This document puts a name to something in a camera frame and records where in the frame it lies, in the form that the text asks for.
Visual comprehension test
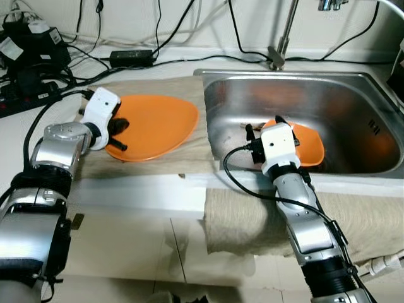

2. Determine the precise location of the orange plastic plate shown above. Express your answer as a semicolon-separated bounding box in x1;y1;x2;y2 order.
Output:
104;95;199;162

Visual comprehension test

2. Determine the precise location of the orange plastic bowl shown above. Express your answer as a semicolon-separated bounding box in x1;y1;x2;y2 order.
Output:
262;119;326;168

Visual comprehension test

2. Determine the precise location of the steel sink faucet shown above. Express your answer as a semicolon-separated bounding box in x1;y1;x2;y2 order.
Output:
268;0;351;71

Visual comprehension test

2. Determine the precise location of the beige draped cloth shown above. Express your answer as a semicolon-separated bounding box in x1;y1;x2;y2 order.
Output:
203;186;404;264

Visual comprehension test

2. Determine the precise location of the flat black power adapter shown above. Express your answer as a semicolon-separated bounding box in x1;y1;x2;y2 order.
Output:
109;49;155;68

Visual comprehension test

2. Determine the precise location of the stainless steel sink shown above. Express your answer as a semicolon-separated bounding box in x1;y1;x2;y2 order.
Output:
194;68;404;181

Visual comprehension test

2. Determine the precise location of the black power strip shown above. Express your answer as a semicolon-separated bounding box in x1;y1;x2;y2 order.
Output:
0;88;61;119

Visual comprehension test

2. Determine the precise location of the black plug adapter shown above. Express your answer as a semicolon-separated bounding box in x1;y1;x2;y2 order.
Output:
14;66;45;95

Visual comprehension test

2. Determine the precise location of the black box with white labels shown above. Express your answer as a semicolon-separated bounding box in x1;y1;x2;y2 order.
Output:
0;22;71;76

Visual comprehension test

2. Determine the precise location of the robot left leg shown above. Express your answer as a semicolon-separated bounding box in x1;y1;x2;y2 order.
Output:
151;294;212;303

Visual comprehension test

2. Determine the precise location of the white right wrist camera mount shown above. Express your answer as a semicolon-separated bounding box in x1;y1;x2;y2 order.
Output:
259;123;301;176

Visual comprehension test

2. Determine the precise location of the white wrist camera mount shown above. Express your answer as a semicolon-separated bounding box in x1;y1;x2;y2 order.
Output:
80;88;122;151
259;123;301;176

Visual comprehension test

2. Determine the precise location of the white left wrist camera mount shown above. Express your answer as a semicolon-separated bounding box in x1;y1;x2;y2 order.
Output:
80;88;122;151

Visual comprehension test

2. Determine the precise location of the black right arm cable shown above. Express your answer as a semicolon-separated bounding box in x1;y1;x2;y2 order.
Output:
222;144;354;278

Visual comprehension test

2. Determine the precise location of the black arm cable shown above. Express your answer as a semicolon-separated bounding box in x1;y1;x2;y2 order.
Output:
0;90;86;209
222;144;354;278

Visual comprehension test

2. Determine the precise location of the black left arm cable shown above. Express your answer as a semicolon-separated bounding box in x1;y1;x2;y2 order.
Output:
0;90;86;209

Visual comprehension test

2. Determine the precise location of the black counter cable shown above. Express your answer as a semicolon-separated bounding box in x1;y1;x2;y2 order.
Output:
153;52;271;67

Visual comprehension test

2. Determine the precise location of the thin black wall cable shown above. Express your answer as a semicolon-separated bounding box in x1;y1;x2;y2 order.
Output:
227;0;272;61

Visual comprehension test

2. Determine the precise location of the thick black adapter cable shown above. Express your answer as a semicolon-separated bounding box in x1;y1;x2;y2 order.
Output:
150;0;196;54

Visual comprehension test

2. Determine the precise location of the white hose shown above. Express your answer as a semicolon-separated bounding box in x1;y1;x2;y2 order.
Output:
377;0;404;20

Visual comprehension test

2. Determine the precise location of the white power cable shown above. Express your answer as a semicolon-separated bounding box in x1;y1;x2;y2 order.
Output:
363;249;404;278

